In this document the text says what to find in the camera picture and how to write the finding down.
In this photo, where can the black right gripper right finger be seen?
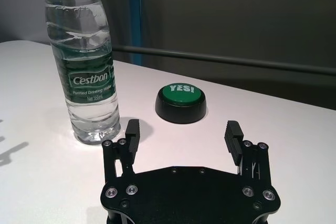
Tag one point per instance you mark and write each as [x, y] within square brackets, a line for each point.
[233, 140]

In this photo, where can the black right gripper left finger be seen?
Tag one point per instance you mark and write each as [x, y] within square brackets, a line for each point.
[132, 140]

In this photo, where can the clear water bottle green label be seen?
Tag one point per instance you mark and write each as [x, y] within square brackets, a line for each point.
[86, 77]

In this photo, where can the green YES button black base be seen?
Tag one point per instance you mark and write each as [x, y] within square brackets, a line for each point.
[181, 106]

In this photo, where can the grey metal handrail bar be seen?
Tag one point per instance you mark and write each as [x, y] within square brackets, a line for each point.
[223, 60]

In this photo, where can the blue window frame strip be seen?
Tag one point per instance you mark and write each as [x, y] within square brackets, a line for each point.
[136, 16]

